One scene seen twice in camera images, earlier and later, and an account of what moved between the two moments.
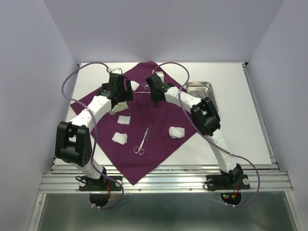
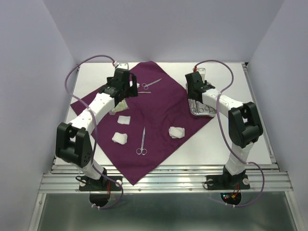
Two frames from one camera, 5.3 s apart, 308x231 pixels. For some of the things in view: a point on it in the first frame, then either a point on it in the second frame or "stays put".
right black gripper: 152,96 → 189,90
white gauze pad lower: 121,138 stays put
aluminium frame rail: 170,178 stays put
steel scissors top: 146,86 stays put
